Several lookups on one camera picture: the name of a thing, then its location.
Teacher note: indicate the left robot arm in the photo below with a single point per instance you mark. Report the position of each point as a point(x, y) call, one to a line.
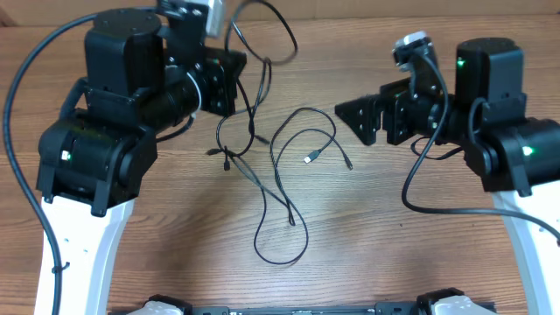
point(149, 72)

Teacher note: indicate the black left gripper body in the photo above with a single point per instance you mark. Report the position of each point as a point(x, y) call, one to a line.
point(213, 83)

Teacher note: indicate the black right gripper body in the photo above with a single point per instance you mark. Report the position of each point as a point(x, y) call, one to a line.
point(422, 119)

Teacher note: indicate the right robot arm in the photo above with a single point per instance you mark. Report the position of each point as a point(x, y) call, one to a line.
point(515, 156)

